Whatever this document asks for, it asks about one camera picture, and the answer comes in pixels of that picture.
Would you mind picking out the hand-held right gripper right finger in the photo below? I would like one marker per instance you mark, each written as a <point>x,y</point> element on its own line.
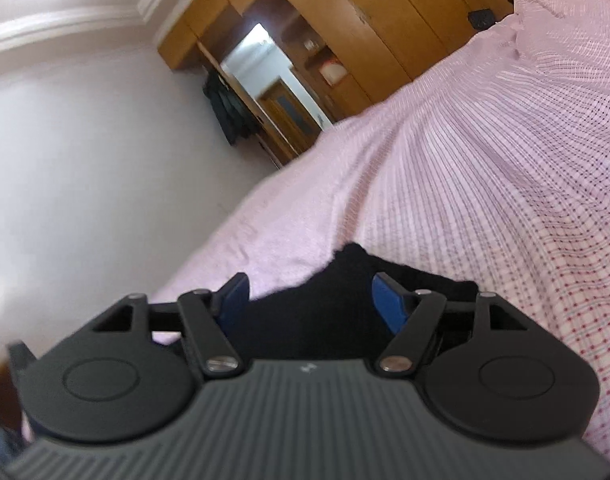
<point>390,305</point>

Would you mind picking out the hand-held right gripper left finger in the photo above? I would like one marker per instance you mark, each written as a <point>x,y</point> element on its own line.
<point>235,301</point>

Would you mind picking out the black sweater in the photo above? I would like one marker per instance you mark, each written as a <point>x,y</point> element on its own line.
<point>325,310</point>

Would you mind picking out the wooden bedroom door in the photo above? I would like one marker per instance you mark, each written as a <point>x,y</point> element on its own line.
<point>265,132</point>

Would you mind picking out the bed with pink checked sheet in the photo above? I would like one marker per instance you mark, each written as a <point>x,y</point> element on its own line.
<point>485,160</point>

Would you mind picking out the dark hanging jacket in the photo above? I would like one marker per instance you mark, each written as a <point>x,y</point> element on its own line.
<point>227,107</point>

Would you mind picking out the wooden hallway door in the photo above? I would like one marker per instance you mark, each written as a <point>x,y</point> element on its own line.
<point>290,112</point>

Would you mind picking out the white round box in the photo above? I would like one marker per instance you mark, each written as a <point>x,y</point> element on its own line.
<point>333,71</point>

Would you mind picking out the wooden wardrobe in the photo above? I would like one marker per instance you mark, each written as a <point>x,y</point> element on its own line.
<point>385,10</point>

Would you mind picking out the small black bag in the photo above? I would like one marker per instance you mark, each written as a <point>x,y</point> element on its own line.
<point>481,19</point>

